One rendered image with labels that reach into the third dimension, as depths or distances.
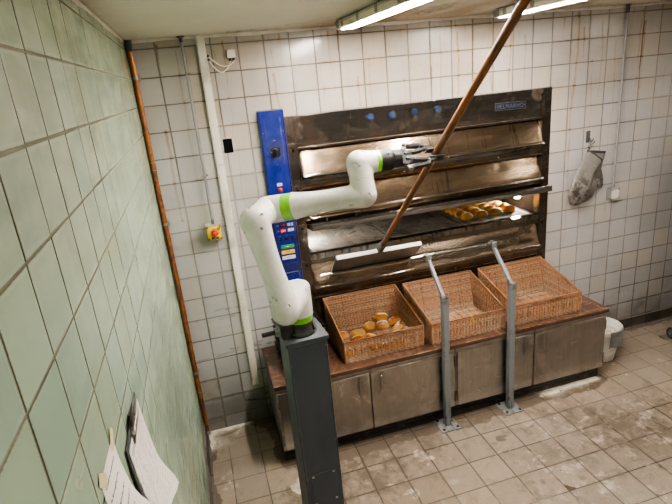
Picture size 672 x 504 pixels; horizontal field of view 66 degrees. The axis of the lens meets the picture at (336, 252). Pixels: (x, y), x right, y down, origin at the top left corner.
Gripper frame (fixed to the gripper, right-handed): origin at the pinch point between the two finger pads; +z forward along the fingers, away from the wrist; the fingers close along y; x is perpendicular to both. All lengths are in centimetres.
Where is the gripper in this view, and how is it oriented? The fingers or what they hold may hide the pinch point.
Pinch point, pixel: (435, 153)
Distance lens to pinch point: 228.1
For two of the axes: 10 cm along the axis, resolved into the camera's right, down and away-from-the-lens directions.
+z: 9.5, -1.7, 2.6
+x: 1.7, -4.1, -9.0
